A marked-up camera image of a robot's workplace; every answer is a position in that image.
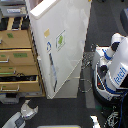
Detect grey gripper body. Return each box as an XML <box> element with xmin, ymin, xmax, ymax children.
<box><xmin>21</xmin><ymin>106</ymin><xmax>35</xmax><ymax>120</ymax></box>

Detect grey box on cabinet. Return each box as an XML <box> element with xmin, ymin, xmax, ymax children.
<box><xmin>0</xmin><ymin>5</ymin><xmax>27</xmax><ymax>17</ymax></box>

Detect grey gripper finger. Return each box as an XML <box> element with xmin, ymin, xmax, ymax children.
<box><xmin>31</xmin><ymin>105</ymin><xmax>39</xmax><ymax>113</ymax></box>
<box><xmin>22</xmin><ymin>100</ymin><xmax>30</xmax><ymax>107</ymax></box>

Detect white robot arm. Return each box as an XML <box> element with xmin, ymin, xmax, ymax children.
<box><xmin>2</xmin><ymin>100</ymin><xmax>38</xmax><ymax>128</ymax></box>

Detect white blue Fetch robot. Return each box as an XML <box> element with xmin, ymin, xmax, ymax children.
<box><xmin>92</xmin><ymin>33</ymin><xmax>128</xmax><ymax>105</ymax></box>

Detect green android sticker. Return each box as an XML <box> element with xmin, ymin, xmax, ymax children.
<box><xmin>56</xmin><ymin>31</ymin><xmax>65</xmax><ymax>50</ymax></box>

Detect white fridge body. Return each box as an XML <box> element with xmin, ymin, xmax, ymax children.
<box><xmin>24</xmin><ymin>0</ymin><xmax>83</xmax><ymax>99</ymax></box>

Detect wooden drawer cabinet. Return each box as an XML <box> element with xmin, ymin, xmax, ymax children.
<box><xmin>0</xmin><ymin>17</ymin><xmax>45</xmax><ymax>97</ymax></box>

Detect coiled cables on floor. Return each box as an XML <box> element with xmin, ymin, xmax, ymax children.
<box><xmin>78</xmin><ymin>43</ymin><xmax>98</xmax><ymax>94</ymax></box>

